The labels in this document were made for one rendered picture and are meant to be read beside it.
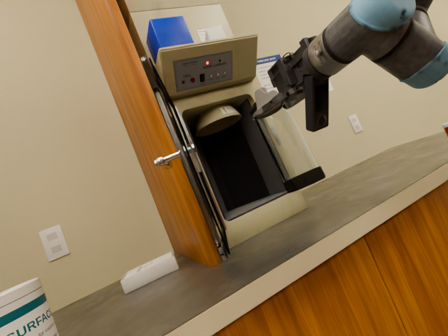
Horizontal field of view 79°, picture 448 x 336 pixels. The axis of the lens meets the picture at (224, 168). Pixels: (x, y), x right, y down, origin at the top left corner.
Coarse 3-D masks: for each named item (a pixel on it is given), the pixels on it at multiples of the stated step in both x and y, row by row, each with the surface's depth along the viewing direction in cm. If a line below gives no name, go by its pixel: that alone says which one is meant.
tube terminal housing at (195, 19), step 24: (144, 24) 83; (192, 24) 90; (216, 24) 93; (144, 48) 82; (192, 96) 84; (216, 96) 87; (240, 96) 91; (192, 120) 96; (192, 144) 81; (264, 216) 84; (288, 216) 87; (240, 240) 79
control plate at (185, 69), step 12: (180, 60) 75; (192, 60) 76; (204, 60) 78; (216, 60) 80; (228, 60) 82; (180, 72) 76; (192, 72) 78; (204, 72) 80; (216, 72) 82; (228, 72) 84; (180, 84) 78; (192, 84) 80; (204, 84) 82
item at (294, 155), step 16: (272, 112) 65; (288, 112) 65; (272, 128) 65; (288, 128) 64; (272, 144) 66; (288, 144) 64; (304, 144) 64; (288, 160) 64; (304, 160) 63; (288, 176) 65
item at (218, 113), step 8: (224, 104) 92; (208, 112) 90; (216, 112) 89; (224, 112) 89; (232, 112) 90; (200, 120) 91; (208, 120) 89; (216, 120) 87; (224, 120) 103; (232, 120) 102; (200, 128) 90; (208, 128) 103; (216, 128) 104; (224, 128) 104; (200, 136) 100
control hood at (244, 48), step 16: (160, 48) 71; (176, 48) 73; (192, 48) 75; (208, 48) 77; (224, 48) 80; (240, 48) 82; (256, 48) 85; (160, 64) 74; (240, 64) 85; (256, 64) 89; (240, 80) 89; (176, 96) 80
